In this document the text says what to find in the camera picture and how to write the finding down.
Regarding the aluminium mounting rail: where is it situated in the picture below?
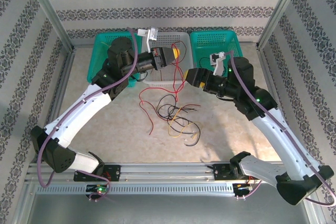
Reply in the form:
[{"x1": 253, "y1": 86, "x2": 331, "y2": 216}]
[{"x1": 25, "y1": 161, "x2": 312, "y2": 183}]

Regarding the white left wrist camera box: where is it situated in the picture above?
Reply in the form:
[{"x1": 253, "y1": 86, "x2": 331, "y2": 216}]
[{"x1": 136, "y1": 26, "x2": 159, "y2": 53}]

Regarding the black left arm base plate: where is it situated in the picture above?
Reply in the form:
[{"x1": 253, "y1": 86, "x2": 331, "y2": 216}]
[{"x1": 73, "y1": 164, "x2": 121, "y2": 182}]

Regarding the teal perforated plastic basket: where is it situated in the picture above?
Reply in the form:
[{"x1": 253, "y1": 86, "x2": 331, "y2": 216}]
[
  {"x1": 189, "y1": 30, "x2": 249, "y2": 88},
  {"x1": 87, "y1": 31, "x2": 144, "y2": 88}
]

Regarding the small right circuit board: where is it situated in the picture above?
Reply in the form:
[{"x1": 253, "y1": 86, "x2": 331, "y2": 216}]
[{"x1": 233, "y1": 183, "x2": 255, "y2": 199}]

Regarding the grey metal sheet panel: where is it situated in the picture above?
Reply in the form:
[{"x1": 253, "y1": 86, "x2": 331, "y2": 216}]
[{"x1": 26, "y1": 194, "x2": 318, "y2": 224}]

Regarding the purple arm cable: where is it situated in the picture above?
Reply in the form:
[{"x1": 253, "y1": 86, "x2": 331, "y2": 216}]
[
  {"x1": 225, "y1": 50, "x2": 336, "y2": 206},
  {"x1": 38, "y1": 26, "x2": 139, "y2": 202}
]

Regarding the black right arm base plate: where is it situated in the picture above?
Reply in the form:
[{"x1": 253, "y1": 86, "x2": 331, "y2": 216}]
[{"x1": 214, "y1": 163, "x2": 261, "y2": 182}]

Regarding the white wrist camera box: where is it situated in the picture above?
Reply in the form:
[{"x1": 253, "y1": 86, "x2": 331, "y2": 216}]
[
  {"x1": 136, "y1": 26, "x2": 159, "y2": 53},
  {"x1": 209, "y1": 51, "x2": 227, "y2": 76}
]

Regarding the aluminium side rail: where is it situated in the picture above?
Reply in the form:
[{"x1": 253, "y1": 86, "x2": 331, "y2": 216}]
[{"x1": 36, "y1": 47, "x2": 77, "y2": 163}]

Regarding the aluminium frame post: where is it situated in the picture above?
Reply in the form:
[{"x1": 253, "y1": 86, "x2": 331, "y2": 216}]
[
  {"x1": 256, "y1": 0, "x2": 308, "y2": 50},
  {"x1": 22, "y1": 0, "x2": 77, "y2": 53}
]

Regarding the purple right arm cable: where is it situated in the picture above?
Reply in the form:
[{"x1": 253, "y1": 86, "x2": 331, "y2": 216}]
[{"x1": 225, "y1": 50, "x2": 336, "y2": 206}]

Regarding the small left circuit board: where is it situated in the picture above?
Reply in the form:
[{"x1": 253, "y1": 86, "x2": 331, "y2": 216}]
[{"x1": 86, "y1": 184, "x2": 109, "y2": 196}]

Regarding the grey slotted cable duct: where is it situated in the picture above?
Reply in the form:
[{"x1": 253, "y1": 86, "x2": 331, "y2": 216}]
[{"x1": 35, "y1": 183, "x2": 302, "y2": 195}]

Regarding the white perforated plastic basket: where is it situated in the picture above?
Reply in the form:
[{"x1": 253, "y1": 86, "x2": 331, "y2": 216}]
[{"x1": 141, "y1": 31, "x2": 195, "y2": 86}]

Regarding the thin red cable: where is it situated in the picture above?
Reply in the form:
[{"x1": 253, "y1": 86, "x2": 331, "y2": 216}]
[
  {"x1": 170, "y1": 40, "x2": 188, "y2": 102},
  {"x1": 138, "y1": 71, "x2": 188, "y2": 136}
]

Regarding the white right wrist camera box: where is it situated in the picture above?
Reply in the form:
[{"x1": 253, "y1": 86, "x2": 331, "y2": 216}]
[{"x1": 209, "y1": 51, "x2": 227, "y2": 76}]

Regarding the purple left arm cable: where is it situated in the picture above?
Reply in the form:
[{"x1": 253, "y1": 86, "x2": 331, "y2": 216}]
[{"x1": 38, "y1": 26, "x2": 139, "y2": 202}]

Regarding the small circuit board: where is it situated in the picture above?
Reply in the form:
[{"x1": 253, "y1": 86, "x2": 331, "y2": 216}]
[
  {"x1": 86, "y1": 184, "x2": 109, "y2": 196},
  {"x1": 233, "y1": 183, "x2": 255, "y2": 199}
]

